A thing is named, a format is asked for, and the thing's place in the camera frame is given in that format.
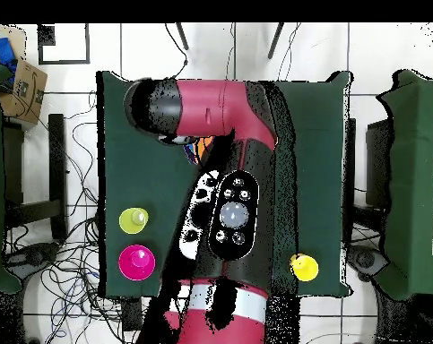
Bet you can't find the large orange bowl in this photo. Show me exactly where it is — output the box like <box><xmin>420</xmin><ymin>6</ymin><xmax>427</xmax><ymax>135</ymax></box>
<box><xmin>195</xmin><ymin>134</ymin><xmax>215</xmax><ymax>164</ymax></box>

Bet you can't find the pale yellow translucent cup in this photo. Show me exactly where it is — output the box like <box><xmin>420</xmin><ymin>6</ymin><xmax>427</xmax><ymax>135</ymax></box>
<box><xmin>118</xmin><ymin>206</ymin><xmax>150</xmax><ymax>236</ymax></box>

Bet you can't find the dark green tablecloth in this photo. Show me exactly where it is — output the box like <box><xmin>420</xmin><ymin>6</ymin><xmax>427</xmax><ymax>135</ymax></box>
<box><xmin>95</xmin><ymin>70</ymin><xmax>354</xmax><ymax>299</ymax></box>

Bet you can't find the small red bowl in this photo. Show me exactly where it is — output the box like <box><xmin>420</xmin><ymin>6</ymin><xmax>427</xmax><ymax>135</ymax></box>
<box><xmin>117</xmin><ymin>244</ymin><xmax>157</xmax><ymax>282</ymax></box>

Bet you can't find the orange yellow cup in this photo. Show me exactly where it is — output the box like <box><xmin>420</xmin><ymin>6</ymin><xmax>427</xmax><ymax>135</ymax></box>
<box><xmin>289</xmin><ymin>253</ymin><xmax>320</xmax><ymax>283</ymax></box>

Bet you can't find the black power strip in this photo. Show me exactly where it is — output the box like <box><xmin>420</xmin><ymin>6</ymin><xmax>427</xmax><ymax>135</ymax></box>
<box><xmin>121</xmin><ymin>297</ymin><xmax>143</xmax><ymax>332</ymax></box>

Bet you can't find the black tripod leg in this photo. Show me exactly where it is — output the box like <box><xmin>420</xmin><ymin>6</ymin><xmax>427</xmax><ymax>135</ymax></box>
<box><xmin>266</xmin><ymin>22</ymin><xmax>285</xmax><ymax>60</ymax></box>
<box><xmin>175</xmin><ymin>22</ymin><xmax>190</xmax><ymax>51</ymax></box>

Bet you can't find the black metal stand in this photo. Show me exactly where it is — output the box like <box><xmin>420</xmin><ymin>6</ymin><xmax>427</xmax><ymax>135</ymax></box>
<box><xmin>2</xmin><ymin>113</ymin><xmax>68</xmax><ymax>242</ymax></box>

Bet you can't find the dark grey floor device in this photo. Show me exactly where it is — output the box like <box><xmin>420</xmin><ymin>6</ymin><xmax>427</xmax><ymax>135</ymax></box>
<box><xmin>348</xmin><ymin>245</ymin><xmax>389</xmax><ymax>277</ymax></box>

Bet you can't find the black floor device with knob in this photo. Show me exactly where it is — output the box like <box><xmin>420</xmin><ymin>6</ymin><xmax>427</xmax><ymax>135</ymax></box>
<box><xmin>5</xmin><ymin>242</ymin><xmax>61</xmax><ymax>273</ymax></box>

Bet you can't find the cardboard box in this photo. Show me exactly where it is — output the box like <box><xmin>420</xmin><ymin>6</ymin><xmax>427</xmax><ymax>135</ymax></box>
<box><xmin>0</xmin><ymin>57</ymin><xmax>49</xmax><ymax>125</ymax></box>

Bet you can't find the flat cardboard sheet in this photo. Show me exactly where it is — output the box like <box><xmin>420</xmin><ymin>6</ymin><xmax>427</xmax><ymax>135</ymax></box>
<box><xmin>0</xmin><ymin>23</ymin><xmax>28</xmax><ymax>60</ymax></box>

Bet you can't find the blue bag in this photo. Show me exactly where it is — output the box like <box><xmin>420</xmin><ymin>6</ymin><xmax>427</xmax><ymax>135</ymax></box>
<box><xmin>0</xmin><ymin>37</ymin><xmax>19</xmax><ymax>85</ymax></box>

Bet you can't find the black cable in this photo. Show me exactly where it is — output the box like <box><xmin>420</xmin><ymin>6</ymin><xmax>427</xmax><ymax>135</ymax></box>
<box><xmin>163</xmin><ymin>22</ymin><xmax>189</xmax><ymax>81</ymax></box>

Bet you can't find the tangle of floor cables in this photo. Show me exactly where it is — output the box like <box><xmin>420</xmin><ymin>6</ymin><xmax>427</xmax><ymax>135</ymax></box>
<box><xmin>2</xmin><ymin>90</ymin><xmax>156</xmax><ymax>344</ymax></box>

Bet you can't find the black square floor frame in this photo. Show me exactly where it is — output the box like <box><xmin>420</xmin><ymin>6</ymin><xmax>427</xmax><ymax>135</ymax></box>
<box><xmin>36</xmin><ymin>22</ymin><xmax>91</xmax><ymax>66</ymax></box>

